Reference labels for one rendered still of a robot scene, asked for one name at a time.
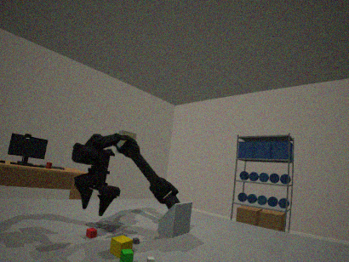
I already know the yellow block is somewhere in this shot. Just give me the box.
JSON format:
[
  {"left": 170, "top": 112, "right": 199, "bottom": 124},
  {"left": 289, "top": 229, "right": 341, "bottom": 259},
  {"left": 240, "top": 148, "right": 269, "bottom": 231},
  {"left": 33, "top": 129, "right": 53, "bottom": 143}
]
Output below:
[{"left": 110, "top": 235, "right": 133, "bottom": 258}]

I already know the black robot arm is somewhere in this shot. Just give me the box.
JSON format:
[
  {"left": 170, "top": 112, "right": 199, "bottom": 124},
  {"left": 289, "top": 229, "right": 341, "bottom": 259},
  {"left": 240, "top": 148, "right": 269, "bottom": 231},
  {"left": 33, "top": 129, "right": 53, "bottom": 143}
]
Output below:
[{"left": 72, "top": 134, "right": 180, "bottom": 209}]

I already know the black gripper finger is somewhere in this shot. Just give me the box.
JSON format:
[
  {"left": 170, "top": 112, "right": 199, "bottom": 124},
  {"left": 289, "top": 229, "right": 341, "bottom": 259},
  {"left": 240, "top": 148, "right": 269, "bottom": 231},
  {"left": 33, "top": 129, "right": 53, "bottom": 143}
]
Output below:
[
  {"left": 76, "top": 187, "right": 93, "bottom": 209},
  {"left": 97, "top": 195, "right": 117, "bottom": 216}
]

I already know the red block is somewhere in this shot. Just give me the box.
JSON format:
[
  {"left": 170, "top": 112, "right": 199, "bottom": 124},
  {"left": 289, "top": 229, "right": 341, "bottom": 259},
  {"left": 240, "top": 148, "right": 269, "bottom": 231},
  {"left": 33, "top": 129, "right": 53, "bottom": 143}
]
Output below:
[{"left": 86, "top": 228, "right": 97, "bottom": 239}]

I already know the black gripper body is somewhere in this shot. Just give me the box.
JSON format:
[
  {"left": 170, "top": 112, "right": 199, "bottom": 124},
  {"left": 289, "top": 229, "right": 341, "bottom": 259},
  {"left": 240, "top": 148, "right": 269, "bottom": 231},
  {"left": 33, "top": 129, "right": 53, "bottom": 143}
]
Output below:
[{"left": 85, "top": 166, "right": 121, "bottom": 197}]

